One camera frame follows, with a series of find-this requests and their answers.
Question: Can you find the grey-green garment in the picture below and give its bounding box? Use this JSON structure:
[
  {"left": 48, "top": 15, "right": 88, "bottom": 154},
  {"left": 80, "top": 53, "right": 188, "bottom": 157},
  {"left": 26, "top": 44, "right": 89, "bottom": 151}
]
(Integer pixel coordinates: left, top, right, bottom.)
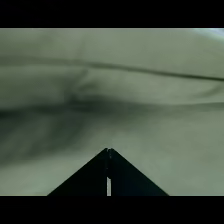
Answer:
[{"left": 0, "top": 27, "right": 224, "bottom": 197}]

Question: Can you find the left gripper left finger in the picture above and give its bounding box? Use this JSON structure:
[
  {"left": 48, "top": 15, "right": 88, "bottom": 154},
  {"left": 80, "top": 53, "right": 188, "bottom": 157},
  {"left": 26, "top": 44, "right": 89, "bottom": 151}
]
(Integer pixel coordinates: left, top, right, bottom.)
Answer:
[{"left": 47, "top": 147, "right": 109, "bottom": 197}]

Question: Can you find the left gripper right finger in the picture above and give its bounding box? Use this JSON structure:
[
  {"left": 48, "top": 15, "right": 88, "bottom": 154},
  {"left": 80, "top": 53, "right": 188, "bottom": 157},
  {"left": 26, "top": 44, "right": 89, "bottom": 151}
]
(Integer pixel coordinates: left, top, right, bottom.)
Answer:
[{"left": 109, "top": 147, "right": 170, "bottom": 197}]

